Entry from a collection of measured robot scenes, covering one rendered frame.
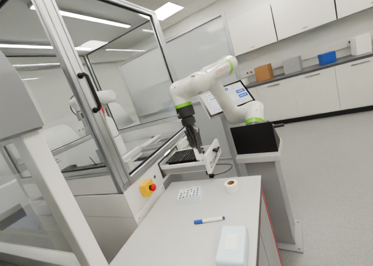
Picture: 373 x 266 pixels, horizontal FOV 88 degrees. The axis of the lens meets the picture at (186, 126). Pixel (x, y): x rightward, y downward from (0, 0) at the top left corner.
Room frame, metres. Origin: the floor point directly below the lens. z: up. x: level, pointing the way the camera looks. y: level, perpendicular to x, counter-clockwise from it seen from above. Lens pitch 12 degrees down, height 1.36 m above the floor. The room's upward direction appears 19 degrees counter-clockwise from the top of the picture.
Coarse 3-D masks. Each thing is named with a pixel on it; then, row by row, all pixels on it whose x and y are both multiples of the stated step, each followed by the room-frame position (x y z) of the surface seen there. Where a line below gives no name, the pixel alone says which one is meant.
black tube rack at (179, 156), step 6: (186, 150) 1.32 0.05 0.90; (192, 150) 1.28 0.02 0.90; (174, 156) 1.29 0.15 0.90; (180, 156) 1.26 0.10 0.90; (186, 156) 1.22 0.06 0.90; (192, 156) 1.18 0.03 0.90; (168, 162) 1.21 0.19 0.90; (174, 162) 1.19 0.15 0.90; (180, 162) 1.18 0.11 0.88; (186, 162) 1.18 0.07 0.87
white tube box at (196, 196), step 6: (198, 186) 0.98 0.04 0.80; (180, 192) 0.98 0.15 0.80; (186, 192) 0.96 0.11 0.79; (192, 192) 0.94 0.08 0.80; (198, 192) 0.92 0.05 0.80; (180, 198) 0.92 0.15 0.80; (186, 198) 0.91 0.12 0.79; (192, 198) 0.90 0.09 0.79; (198, 198) 0.90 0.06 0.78; (180, 204) 0.92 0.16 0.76
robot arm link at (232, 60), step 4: (228, 56) 1.25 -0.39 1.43; (232, 56) 1.26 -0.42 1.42; (224, 60) 1.17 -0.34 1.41; (228, 60) 1.19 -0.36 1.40; (232, 60) 1.21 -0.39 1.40; (236, 60) 1.26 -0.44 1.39; (232, 64) 1.19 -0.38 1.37; (236, 64) 1.24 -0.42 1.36; (232, 68) 1.19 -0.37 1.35; (236, 68) 1.26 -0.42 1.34; (232, 72) 1.21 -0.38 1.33
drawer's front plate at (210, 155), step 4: (216, 140) 1.26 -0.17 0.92; (212, 144) 1.19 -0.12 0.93; (216, 144) 1.24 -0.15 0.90; (212, 148) 1.15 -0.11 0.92; (208, 152) 1.08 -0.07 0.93; (212, 152) 1.13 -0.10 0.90; (220, 152) 1.26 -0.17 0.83; (204, 156) 1.04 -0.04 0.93; (208, 156) 1.06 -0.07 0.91; (212, 156) 1.11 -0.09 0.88; (216, 156) 1.18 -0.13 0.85; (204, 160) 1.03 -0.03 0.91; (208, 160) 1.05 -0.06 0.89; (216, 160) 1.16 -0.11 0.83; (208, 164) 1.03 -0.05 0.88; (212, 164) 1.08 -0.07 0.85; (208, 168) 1.03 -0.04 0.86; (212, 168) 1.06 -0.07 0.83; (208, 172) 1.03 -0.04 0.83
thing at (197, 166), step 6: (174, 150) 1.43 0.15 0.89; (180, 150) 1.39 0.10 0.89; (204, 150) 1.30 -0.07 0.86; (168, 156) 1.35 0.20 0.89; (162, 162) 1.26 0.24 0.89; (192, 162) 1.10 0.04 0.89; (198, 162) 1.07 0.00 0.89; (162, 168) 1.19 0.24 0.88; (168, 168) 1.17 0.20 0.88; (174, 168) 1.15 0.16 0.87; (180, 168) 1.13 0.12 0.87; (186, 168) 1.11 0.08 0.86; (192, 168) 1.09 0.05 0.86; (198, 168) 1.07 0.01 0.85; (204, 168) 1.06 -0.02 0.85
